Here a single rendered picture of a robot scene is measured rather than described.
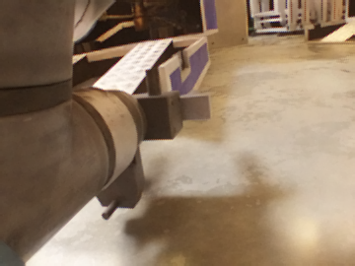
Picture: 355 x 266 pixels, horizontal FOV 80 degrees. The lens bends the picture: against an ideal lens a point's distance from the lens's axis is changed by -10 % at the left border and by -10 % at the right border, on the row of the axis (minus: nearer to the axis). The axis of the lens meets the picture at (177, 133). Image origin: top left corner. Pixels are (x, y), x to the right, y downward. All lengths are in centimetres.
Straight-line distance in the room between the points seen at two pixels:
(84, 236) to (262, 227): 20
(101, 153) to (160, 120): 10
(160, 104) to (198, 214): 13
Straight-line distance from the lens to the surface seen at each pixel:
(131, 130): 20
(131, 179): 24
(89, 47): 163
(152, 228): 28
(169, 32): 138
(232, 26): 253
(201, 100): 29
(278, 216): 28
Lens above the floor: 19
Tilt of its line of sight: 23 degrees down
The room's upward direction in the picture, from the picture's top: 9 degrees counter-clockwise
